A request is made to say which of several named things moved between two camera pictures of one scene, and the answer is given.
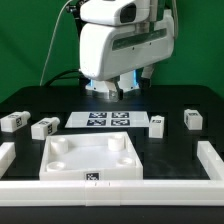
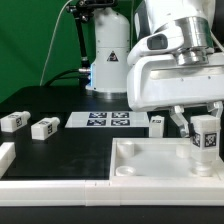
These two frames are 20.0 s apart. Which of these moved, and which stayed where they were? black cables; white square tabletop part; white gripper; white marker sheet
Moved: white square tabletop part; white gripper
Stayed: white marker sheet; black cables
